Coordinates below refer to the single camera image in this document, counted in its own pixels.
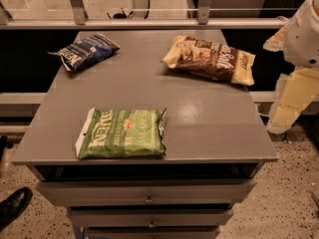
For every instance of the middle grey drawer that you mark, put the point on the middle grey drawer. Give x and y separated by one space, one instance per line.
150 217

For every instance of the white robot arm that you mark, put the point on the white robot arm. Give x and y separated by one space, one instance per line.
299 42

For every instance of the grey drawer cabinet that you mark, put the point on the grey drawer cabinet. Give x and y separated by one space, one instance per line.
212 130

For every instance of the metal railing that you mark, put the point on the metal railing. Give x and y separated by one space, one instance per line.
131 14

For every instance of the brown chip bag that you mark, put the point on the brown chip bag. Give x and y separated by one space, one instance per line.
210 60

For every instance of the top grey drawer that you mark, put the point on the top grey drawer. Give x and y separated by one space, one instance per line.
145 193

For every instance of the black leather shoe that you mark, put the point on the black leather shoe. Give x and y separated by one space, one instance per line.
14 205

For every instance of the blue chip bag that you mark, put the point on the blue chip bag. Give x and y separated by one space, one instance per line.
87 52

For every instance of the green jalapeno chip bag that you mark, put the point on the green jalapeno chip bag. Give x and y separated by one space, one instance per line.
121 133

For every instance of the grey drawer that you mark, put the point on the grey drawer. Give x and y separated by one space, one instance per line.
145 193
156 233
150 217

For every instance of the bottom grey drawer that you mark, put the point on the bottom grey drawer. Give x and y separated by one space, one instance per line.
156 233

